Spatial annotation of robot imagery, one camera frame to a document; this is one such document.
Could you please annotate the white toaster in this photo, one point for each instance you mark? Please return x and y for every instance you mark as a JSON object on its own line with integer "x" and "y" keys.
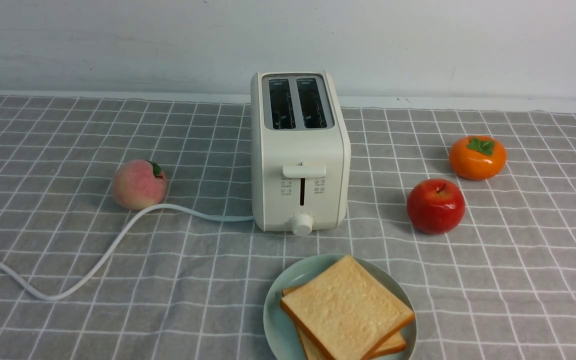
{"x": 300, "y": 152}

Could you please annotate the red apple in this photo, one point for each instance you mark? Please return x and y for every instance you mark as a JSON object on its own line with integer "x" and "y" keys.
{"x": 435, "y": 206}

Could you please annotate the pink peach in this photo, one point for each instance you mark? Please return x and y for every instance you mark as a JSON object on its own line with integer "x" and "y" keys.
{"x": 139, "y": 184}

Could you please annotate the light green plate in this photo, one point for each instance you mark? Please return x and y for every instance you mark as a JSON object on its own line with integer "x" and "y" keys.
{"x": 282, "y": 333}

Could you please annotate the orange persimmon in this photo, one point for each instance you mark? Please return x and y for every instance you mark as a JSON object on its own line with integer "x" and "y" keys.
{"x": 477, "y": 158}

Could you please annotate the grey checkered tablecloth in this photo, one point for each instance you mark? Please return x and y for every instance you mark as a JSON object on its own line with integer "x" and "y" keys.
{"x": 499, "y": 286}

